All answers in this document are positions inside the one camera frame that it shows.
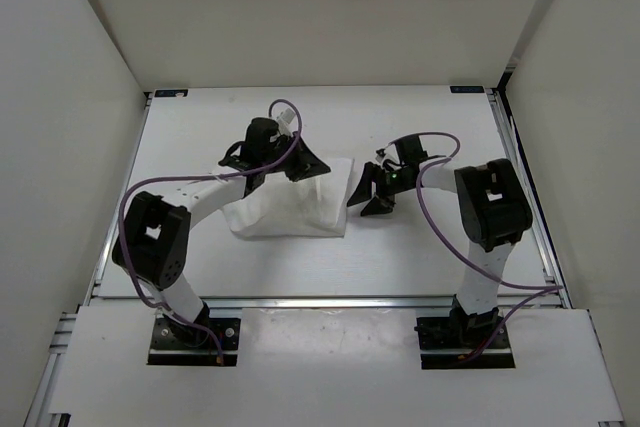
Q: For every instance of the aluminium left frame rail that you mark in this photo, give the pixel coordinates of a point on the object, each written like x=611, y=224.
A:
x=39, y=413

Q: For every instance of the aluminium frame rail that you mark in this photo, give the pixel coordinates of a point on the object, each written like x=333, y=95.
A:
x=39, y=413
x=514, y=148

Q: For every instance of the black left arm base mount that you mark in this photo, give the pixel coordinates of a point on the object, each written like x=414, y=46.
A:
x=173, y=344

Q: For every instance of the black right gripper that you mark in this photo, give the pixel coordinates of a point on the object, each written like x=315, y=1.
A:
x=363, y=192

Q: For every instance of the white pleated skirt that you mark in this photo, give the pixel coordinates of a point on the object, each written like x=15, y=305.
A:
x=315, y=207

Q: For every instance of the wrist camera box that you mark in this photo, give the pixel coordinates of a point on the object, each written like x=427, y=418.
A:
x=286, y=118
x=383, y=156

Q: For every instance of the blue left corner label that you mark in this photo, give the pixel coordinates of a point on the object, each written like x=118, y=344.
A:
x=171, y=93

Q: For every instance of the aluminium right frame rail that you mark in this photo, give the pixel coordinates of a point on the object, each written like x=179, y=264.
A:
x=514, y=148

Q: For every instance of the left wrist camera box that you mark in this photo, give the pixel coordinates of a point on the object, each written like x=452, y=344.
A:
x=286, y=118

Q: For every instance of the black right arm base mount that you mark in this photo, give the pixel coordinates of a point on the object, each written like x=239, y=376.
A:
x=460, y=341

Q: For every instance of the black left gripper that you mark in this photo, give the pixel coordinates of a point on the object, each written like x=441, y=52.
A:
x=306, y=164

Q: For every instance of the blue corner label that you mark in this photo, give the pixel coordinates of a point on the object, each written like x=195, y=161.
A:
x=171, y=93
x=463, y=89

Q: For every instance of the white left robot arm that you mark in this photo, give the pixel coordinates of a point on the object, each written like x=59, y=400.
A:
x=154, y=229

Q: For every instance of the aluminium front table rail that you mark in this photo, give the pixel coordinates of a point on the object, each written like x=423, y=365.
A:
x=402, y=302

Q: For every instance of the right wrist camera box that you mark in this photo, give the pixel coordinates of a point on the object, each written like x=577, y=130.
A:
x=383, y=156

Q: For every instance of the blue right corner label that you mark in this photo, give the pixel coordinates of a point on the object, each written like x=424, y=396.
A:
x=463, y=89

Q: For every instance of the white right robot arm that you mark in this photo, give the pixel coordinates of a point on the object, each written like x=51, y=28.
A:
x=493, y=208

